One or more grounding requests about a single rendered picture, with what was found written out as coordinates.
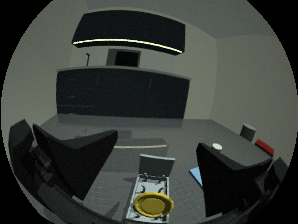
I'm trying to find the yellow plate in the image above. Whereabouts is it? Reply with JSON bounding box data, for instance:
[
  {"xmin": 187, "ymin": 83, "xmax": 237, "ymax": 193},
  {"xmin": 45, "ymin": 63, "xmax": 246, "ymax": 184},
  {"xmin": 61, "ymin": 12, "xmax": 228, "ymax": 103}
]
[{"xmin": 133, "ymin": 192, "xmax": 174, "ymax": 218}]

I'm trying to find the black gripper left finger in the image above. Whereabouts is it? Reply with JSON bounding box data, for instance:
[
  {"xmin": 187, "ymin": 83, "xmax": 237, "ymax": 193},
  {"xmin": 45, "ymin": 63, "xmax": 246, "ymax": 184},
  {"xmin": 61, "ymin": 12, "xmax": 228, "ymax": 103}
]
[{"xmin": 32, "ymin": 124, "xmax": 117, "ymax": 201}]

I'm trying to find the light blue flat mat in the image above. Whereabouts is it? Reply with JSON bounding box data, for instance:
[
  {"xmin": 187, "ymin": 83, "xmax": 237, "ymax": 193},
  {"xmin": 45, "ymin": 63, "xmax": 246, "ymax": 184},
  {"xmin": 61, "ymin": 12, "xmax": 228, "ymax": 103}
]
[{"xmin": 189, "ymin": 168, "xmax": 202, "ymax": 188}]

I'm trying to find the dark grey dish rack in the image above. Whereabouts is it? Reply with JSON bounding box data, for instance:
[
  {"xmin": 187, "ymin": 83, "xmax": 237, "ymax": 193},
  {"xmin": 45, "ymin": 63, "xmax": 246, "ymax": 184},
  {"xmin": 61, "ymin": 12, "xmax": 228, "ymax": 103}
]
[{"xmin": 125, "ymin": 155, "xmax": 176, "ymax": 224}]

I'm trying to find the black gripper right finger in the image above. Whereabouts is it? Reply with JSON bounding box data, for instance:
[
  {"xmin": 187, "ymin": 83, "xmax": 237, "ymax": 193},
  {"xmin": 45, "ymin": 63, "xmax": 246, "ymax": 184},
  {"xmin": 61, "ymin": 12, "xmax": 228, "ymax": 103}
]
[{"xmin": 196, "ymin": 143, "xmax": 273, "ymax": 218}]

